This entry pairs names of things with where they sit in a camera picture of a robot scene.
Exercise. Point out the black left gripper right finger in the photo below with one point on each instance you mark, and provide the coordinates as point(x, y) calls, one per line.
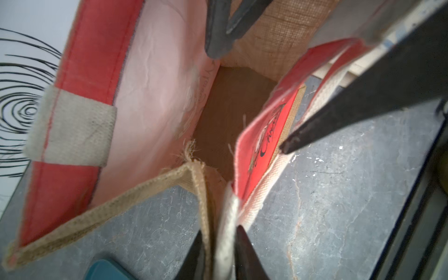
point(247, 263)

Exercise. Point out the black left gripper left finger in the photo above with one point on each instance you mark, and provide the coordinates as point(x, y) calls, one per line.
point(193, 267)

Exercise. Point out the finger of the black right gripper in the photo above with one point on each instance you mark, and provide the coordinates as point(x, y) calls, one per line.
point(412, 72)
point(224, 28)

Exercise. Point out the red jute Christmas bag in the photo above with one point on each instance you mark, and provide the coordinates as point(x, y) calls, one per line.
point(136, 107)

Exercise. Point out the teal tray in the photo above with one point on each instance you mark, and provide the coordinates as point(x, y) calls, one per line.
point(107, 269)

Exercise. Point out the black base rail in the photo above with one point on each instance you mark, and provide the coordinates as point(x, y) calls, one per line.
point(417, 248)

